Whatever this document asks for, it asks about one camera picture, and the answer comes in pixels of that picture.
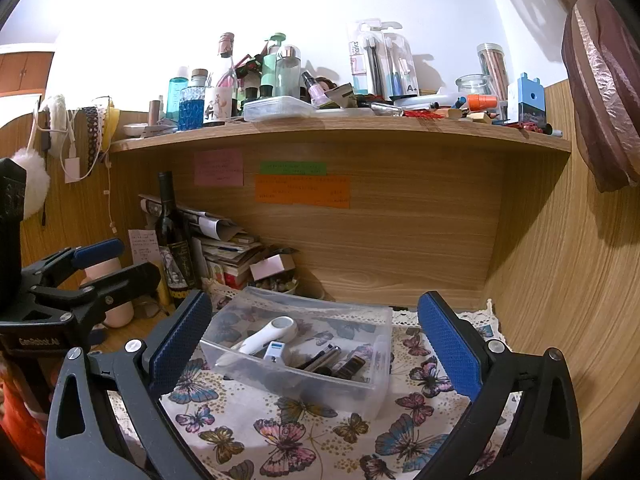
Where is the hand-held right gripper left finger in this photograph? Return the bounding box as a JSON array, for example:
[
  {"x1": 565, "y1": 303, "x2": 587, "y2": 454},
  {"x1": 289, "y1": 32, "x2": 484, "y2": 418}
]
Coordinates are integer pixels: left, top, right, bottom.
[{"x1": 45, "y1": 289, "x2": 216, "y2": 480}]

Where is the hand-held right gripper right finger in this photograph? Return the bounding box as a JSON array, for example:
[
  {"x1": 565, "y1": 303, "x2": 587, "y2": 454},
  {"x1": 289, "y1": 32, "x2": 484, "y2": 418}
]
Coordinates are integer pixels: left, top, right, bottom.
[{"x1": 415, "y1": 291, "x2": 583, "y2": 480}]

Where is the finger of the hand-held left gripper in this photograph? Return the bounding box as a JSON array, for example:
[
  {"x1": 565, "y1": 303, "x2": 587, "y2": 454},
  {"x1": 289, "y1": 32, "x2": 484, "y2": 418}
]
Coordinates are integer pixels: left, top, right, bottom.
[
  {"x1": 20, "y1": 238, "x2": 126, "y2": 289},
  {"x1": 29, "y1": 261, "x2": 162, "y2": 330}
]

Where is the white handheld magnifier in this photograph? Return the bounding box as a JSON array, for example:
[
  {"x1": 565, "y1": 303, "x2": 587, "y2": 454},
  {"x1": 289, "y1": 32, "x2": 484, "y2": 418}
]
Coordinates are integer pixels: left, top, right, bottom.
[{"x1": 230, "y1": 316, "x2": 300, "y2": 354}]

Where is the black patterned tube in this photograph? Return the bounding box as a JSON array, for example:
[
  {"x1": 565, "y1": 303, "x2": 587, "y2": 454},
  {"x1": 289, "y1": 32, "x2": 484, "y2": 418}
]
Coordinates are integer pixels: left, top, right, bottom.
[{"x1": 332, "y1": 344, "x2": 373, "y2": 380}]

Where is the clear plastic box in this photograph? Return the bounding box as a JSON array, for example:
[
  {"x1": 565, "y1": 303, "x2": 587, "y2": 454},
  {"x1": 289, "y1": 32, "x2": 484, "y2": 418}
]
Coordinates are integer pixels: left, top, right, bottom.
[{"x1": 200, "y1": 286, "x2": 393, "y2": 418}]

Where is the silver metal tube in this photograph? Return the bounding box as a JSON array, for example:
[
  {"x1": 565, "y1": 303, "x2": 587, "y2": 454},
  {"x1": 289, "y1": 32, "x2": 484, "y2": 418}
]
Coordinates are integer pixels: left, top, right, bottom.
[{"x1": 300, "y1": 344, "x2": 342, "y2": 373}]

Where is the handwritten paper note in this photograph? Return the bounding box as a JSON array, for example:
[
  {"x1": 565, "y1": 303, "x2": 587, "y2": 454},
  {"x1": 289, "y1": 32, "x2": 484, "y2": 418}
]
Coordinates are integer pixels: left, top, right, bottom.
[{"x1": 128, "y1": 229, "x2": 161, "y2": 266}]

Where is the pink thermos bottle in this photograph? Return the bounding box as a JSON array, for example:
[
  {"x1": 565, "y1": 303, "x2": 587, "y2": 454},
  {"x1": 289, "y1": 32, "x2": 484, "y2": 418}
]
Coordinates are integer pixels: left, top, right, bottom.
[{"x1": 82, "y1": 255, "x2": 135, "y2": 328}]

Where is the dark wine bottle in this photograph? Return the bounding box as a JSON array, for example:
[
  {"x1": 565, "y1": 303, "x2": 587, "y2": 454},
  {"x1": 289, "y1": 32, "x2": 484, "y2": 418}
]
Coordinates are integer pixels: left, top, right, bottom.
[{"x1": 155, "y1": 171, "x2": 197, "y2": 308}]

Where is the orange cloth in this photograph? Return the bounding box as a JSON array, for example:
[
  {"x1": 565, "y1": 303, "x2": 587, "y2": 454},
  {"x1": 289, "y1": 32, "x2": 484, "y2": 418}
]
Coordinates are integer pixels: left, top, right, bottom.
[{"x1": 0, "y1": 355, "x2": 53, "y2": 466}]

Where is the stack of books and papers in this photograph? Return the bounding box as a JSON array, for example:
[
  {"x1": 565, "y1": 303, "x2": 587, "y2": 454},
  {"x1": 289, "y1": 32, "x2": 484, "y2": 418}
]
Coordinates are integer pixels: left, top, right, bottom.
[{"x1": 192, "y1": 232, "x2": 266, "y2": 291}]

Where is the rolled magazine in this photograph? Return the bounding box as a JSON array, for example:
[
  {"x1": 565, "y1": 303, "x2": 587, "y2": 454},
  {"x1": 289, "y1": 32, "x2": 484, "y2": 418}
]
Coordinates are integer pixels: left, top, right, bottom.
[{"x1": 139, "y1": 193, "x2": 236, "y2": 241}]

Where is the bowl of small stones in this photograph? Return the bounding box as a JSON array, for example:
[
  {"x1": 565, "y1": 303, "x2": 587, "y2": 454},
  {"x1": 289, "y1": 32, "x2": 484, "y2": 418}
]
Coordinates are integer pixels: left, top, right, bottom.
[{"x1": 255, "y1": 272, "x2": 300, "y2": 296}]

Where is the small pink white carton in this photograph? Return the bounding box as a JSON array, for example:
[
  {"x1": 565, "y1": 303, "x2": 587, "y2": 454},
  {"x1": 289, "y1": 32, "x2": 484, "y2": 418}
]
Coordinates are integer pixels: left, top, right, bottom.
[{"x1": 249, "y1": 254, "x2": 296, "y2": 281}]

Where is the black lace headband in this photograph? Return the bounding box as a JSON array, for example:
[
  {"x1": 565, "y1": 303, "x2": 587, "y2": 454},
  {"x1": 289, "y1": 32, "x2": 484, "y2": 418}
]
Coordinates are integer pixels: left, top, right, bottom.
[{"x1": 82, "y1": 106, "x2": 101, "y2": 166}]

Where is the yellow headband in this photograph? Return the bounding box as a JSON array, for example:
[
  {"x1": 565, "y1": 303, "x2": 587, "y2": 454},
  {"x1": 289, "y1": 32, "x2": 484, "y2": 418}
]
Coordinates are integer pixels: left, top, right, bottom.
[{"x1": 102, "y1": 105, "x2": 121, "y2": 141}]

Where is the pink sticky note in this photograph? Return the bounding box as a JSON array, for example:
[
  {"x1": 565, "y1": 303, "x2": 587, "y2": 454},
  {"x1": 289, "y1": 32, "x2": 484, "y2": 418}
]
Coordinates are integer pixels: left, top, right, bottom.
[{"x1": 194, "y1": 150, "x2": 244, "y2": 187}]

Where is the butterfly print tablecloth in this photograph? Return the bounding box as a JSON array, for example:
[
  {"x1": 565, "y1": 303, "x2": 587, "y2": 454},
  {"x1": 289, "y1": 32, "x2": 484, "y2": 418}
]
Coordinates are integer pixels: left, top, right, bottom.
[{"x1": 107, "y1": 277, "x2": 521, "y2": 480}]

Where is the glass bottle with blue liquid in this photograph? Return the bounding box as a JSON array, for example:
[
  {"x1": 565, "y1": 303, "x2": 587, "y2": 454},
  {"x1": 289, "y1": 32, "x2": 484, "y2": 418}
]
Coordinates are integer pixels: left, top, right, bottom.
[{"x1": 179, "y1": 68, "x2": 208, "y2": 130}]

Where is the teal plastic bottle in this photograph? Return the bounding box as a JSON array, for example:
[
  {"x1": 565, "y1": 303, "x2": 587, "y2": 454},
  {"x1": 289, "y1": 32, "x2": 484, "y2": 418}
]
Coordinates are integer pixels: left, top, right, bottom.
[{"x1": 167, "y1": 66, "x2": 191, "y2": 123}]

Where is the orange sticky note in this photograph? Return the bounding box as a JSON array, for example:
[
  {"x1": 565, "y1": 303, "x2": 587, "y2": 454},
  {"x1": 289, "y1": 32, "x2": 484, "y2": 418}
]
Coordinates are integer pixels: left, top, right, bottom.
[{"x1": 255, "y1": 175, "x2": 351, "y2": 208}]

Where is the wooden cabinet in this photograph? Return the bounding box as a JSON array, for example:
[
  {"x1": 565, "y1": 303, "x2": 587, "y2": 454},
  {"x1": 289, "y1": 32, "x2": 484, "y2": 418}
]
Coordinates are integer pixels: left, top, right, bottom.
[{"x1": 0, "y1": 45, "x2": 56, "y2": 96}]

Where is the green sticky note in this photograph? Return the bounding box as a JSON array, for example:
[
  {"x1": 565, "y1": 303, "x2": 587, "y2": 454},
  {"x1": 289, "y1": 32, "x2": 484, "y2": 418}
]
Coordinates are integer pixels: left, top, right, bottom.
[{"x1": 260, "y1": 161, "x2": 327, "y2": 176}]

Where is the clear bottle with illustrated label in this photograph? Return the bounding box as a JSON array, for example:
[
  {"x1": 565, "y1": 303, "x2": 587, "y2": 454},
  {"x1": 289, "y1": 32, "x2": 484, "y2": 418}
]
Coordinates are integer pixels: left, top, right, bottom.
[{"x1": 204, "y1": 32, "x2": 238, "y2": 126}]

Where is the clear lidded plastic case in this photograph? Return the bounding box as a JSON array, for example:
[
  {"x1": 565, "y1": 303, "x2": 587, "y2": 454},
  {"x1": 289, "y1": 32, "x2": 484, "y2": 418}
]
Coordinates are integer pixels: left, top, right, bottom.
[{"x1": 243, "y1": 95, "x2": 313, "y2": 122}]

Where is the wooden shelf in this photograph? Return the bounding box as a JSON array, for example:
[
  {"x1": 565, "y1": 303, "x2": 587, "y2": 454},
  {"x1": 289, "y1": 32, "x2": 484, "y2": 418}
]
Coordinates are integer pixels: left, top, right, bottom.
[{"x1": 109, "y1": 110, "x2": 572, "y2": 153}]

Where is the pile of small stationery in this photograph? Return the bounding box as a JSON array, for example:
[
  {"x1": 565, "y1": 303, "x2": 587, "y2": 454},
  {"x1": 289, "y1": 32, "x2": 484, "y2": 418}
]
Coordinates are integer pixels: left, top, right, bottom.
[{"x1": 320, "y1": 82, "x2": 563, "y2": 138}]

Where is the mint green pump bottle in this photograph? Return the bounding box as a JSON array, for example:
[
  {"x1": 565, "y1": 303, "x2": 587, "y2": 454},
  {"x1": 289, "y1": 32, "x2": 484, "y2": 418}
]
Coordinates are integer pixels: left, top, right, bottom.
[{"x1": 260, "y1": 32, "x2": 287, "y2": 101}]

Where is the blue pencil sharpener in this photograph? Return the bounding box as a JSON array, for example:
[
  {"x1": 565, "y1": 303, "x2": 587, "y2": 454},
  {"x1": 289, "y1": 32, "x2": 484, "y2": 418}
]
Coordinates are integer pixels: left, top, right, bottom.
[{"x1": 507, "y1": 72, "x2": 546, "y2": 123}]

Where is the clear bottle with silver cap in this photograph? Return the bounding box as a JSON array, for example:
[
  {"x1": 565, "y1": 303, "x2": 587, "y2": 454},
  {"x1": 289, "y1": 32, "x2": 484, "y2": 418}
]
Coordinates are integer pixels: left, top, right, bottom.
[{"x1": 275, "y1": 45, "x2": 302, "y2": 98}]

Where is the glass jar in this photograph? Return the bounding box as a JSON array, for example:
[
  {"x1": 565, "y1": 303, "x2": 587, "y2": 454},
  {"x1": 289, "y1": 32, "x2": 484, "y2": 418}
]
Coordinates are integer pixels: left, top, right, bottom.
[{"x1": 455, "y1": 74, "x2": 496, "y2": 106}]

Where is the small purple bottle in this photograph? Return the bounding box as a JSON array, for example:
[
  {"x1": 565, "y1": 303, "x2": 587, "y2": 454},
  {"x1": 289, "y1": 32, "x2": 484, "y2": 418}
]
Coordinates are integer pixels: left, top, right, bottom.
[{"x1": 301, "y1": 71, "x2": 328, "y2": 107}]

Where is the clear tube of pencils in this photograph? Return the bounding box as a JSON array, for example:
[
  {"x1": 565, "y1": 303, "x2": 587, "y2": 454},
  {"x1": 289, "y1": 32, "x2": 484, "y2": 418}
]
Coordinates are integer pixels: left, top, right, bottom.
[{"x1": 476, "y1": 42, "x2": 510, "y2": 106}]

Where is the toothbrush blister pack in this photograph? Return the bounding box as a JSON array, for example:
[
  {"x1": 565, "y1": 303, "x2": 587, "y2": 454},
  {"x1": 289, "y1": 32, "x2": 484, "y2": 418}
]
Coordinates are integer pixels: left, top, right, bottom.
[
  {"x1": 382, "y1": 30, "x2": 418, "y2": 98},
  {"x1": 347, "y1": 20, "x2": 386, "y2": 96}
]

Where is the mauve curtain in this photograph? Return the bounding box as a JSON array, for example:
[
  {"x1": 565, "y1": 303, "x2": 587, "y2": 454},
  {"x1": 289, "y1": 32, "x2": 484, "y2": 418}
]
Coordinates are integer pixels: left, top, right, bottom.
[{"x1": 472, "y1": 0, "x2": 640, "y2": 193}]

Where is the white cable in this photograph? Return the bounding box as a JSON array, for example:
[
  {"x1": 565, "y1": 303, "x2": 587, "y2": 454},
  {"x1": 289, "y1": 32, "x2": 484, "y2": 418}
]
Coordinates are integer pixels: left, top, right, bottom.
[{"x1": 102, "y1": 155, "x2": 118, "y2": 236}]

